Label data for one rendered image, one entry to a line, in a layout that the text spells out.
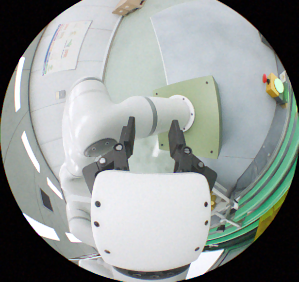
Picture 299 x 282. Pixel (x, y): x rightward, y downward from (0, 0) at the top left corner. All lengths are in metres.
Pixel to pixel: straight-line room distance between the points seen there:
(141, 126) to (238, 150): 0.38
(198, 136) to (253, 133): 0.24
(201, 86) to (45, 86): 3.36
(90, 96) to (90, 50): 3.23
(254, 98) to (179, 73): 0.34
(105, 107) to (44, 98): 3.30
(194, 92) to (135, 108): 0.21
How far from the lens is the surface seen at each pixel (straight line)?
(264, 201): 0.40
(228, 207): 0.41
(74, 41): 3.42
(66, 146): 0.26
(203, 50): 0.49
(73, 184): 0.39
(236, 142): 0.43
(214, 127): 0.31
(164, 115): 0.22
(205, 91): 0.32
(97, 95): 0.17
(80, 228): 0.27
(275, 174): 0.32
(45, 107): 3.47
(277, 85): 0.39
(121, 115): 0.15
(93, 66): 3.35
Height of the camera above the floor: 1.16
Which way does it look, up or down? 43 degrees down
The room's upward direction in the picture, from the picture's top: 108 degrees counter-clockwise
